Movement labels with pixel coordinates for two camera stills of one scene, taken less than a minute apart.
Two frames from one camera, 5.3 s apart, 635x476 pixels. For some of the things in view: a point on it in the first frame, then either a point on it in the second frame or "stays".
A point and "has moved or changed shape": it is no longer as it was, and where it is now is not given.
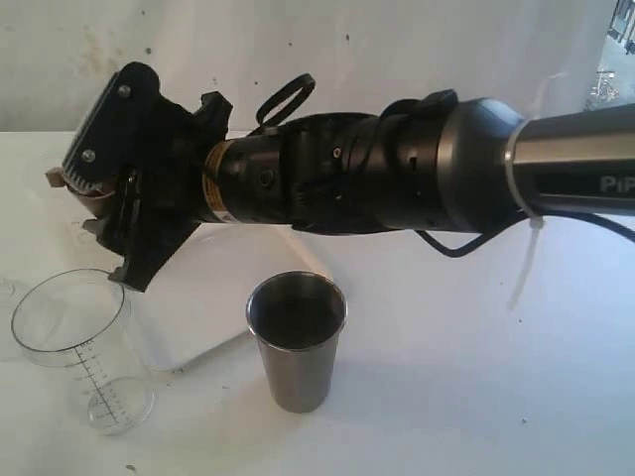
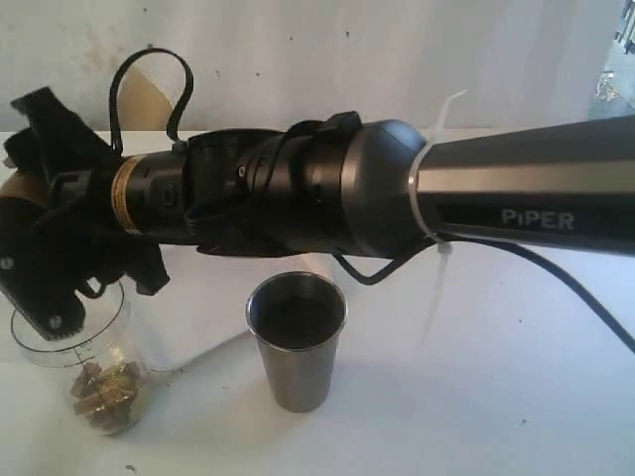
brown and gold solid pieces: [56, 177] has moved or changed shape
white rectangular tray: [195, 301] stays
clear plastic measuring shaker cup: [76, 325] stays
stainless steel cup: [298, 318] stays
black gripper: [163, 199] → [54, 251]
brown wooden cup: [98, 202] has moved or changed shape
